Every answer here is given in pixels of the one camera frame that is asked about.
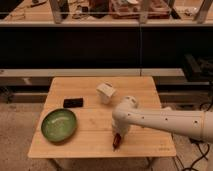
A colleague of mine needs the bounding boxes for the white cube box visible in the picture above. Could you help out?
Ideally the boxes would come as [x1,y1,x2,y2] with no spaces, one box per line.
[96,83,116,104]

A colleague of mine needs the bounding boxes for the black cables on floor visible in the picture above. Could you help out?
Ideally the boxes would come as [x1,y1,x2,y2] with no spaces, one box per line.
[173,93,213,171]

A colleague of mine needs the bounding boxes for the green bowl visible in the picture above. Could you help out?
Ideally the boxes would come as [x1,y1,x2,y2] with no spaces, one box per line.
[41,109,77,143]

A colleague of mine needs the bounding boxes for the red pepper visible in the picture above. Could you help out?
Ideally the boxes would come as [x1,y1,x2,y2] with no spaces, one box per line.
[113,134,121,149]

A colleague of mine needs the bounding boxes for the black rectangular block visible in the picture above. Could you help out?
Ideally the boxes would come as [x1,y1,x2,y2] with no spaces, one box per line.
[63,98,83,108]

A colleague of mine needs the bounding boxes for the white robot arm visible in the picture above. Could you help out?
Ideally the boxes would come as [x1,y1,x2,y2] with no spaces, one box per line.
[112,96,213,143]

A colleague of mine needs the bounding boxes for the wooden table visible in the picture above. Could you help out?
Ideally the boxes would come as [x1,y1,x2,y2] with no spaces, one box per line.
[28,77,176,158]

